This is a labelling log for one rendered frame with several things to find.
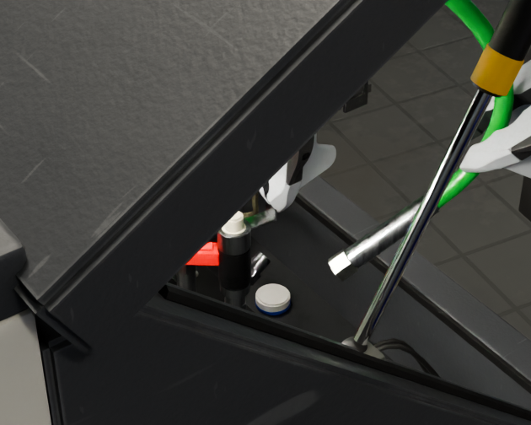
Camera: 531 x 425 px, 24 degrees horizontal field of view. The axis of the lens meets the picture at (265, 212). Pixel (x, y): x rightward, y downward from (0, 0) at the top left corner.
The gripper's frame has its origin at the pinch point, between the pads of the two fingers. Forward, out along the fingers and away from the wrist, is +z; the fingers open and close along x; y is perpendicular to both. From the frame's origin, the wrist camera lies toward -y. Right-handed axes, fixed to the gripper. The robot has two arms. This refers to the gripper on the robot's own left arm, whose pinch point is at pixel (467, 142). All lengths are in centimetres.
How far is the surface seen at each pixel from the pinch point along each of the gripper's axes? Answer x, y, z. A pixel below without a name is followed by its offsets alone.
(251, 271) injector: -0.2, -0.9, 22.9
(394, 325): 9.5, 25.6, 29.2
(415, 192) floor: 126, 123, 98
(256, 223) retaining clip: 1.3, -3.8, 19.2
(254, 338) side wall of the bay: -33.6, -28.2, -6.5
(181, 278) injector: 3.7, -1.1, 32.0
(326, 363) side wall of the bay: -32.3, -23.0, -5.9
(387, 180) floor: 131, 119, 103
